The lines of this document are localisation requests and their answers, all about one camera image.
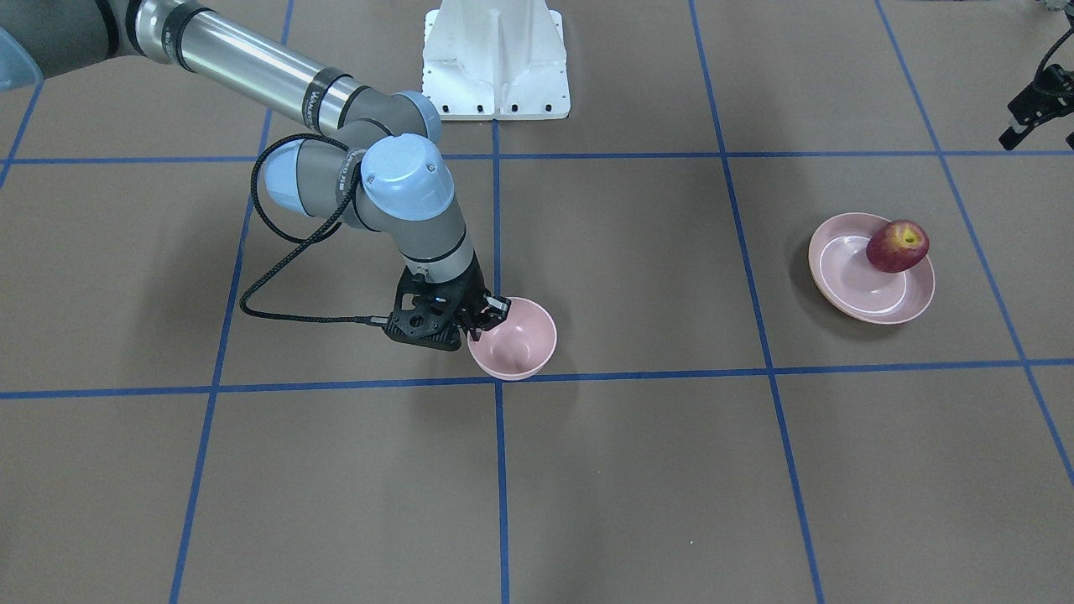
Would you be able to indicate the pink bowl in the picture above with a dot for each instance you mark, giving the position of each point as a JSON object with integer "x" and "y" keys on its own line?
{"x": 520, "y": 346}

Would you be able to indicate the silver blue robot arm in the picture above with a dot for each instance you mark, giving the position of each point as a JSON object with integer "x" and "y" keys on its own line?
{"x": 366, "y": 160}

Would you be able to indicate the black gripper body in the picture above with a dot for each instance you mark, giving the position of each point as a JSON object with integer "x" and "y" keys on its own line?
{"x": 471, "y": 295}

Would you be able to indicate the red yellow apple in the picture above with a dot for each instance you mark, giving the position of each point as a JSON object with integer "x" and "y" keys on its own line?
{"x": 897, "y": 246}

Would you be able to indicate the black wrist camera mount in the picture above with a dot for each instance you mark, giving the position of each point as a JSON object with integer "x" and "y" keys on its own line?
{"x": 425, "y": 313}

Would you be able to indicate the pink plate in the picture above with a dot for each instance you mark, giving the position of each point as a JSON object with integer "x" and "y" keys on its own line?
{"x": 839, "y": 267}

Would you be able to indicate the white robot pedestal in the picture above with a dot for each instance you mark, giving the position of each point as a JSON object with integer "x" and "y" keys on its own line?
{"x": 496, "y": 60}

